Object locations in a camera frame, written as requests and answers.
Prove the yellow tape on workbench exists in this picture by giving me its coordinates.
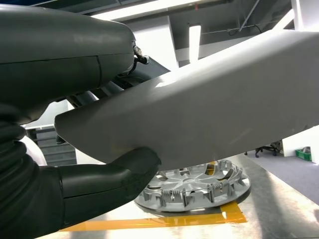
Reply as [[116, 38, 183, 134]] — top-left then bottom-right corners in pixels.
[[62, 161, 247, 232]]

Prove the steel workbench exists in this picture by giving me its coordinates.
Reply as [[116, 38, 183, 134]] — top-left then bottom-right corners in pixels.
[[37, 153, 319, 239]]

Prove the long ceiling light strip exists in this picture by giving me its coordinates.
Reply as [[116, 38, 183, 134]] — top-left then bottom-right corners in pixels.
[[91, 0, 200, 20]]

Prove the short ceiling light panel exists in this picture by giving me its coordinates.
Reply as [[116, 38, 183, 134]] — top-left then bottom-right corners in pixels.
[[188, 24, 201, 63]]

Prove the silver wheel hubcap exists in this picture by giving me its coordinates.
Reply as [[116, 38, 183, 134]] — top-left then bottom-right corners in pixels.
[[135, 159, 251, 213]]

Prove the black office chair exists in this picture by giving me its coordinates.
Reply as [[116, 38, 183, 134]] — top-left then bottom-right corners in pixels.
[[244, 140, 283, 158]]

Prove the green plastic crate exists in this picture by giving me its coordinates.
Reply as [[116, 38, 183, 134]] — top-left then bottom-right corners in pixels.
[[295, 148, 313, 162]]

